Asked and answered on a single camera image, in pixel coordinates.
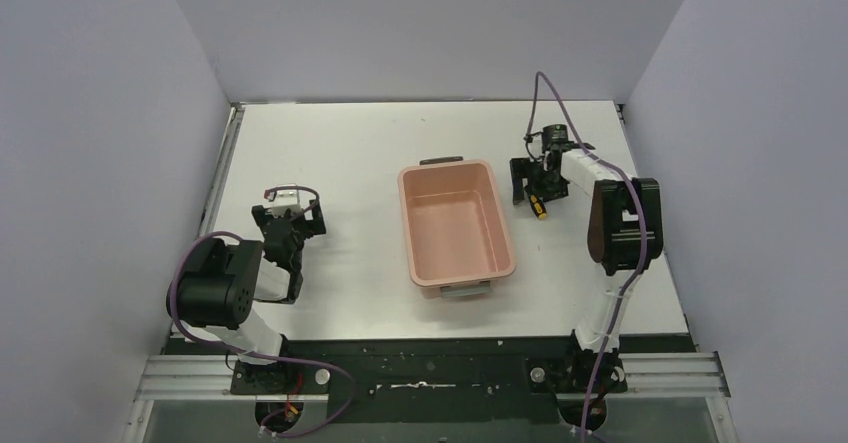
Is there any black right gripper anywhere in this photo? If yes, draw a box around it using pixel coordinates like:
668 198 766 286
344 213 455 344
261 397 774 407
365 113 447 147
512 154 568 204

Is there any black yellow screwdriver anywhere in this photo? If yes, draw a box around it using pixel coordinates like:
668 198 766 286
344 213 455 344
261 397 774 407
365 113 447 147
528 194 547 220

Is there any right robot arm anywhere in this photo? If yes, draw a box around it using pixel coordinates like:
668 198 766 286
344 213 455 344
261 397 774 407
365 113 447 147
509 124 664 394

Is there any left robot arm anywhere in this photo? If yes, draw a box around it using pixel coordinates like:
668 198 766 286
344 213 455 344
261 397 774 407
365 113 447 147
166 199 326 395

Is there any pink plastic bin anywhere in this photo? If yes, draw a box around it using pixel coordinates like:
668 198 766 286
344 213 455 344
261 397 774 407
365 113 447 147
397 156 517 299

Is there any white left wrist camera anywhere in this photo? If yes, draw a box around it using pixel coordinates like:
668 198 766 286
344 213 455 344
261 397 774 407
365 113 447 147
264 185 302 217

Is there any aluminium left side rail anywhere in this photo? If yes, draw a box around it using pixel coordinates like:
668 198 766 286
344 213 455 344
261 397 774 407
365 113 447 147
197 103 245 236

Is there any aluminium rail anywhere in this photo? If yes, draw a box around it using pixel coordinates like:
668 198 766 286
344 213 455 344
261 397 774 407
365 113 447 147
136 353 731 402
197 103 245 236

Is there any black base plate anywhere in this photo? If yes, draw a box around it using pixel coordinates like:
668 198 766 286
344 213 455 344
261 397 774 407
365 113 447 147
162 335 697 425

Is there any aluminium front rail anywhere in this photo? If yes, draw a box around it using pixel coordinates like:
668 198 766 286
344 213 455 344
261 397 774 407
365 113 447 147
136 353 731 402

